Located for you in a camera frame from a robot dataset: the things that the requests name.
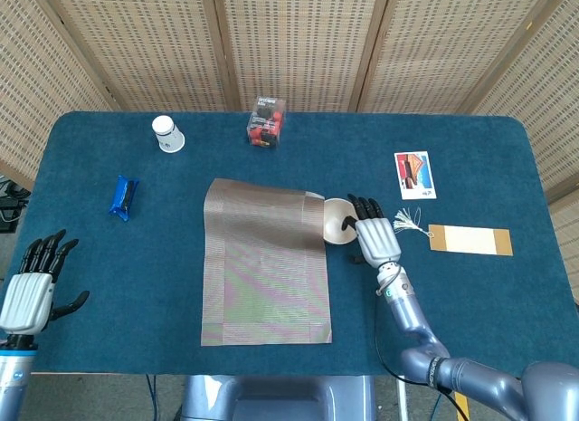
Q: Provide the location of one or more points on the blue table cloth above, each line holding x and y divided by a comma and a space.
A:
181, 258

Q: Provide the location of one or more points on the blue snack packet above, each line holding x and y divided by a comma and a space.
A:
124, 198

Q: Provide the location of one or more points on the white paper cup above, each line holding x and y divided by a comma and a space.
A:
168, 136

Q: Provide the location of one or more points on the picture postcard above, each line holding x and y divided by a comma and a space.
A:
415, 174

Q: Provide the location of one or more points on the kraft bookmark with tassel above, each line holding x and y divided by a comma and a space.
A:
470, 240

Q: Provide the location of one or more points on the beige bowl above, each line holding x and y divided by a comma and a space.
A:
335, 222

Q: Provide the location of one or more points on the white table leg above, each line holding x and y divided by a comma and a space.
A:
402, 400

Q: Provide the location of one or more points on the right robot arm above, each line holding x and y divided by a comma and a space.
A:
416, 312

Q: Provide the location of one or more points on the clear box of clips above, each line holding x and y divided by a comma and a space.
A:
266, 124

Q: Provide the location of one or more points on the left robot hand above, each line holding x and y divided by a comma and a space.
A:
27, 301

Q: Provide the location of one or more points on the grey robot torso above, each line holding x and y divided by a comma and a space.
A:
271, 398

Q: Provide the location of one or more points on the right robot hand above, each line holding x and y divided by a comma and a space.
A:
377, 240

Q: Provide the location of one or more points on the woven folding screen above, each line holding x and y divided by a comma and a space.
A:
294, 41

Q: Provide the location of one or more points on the brown woven placemat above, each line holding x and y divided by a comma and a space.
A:
262, 267

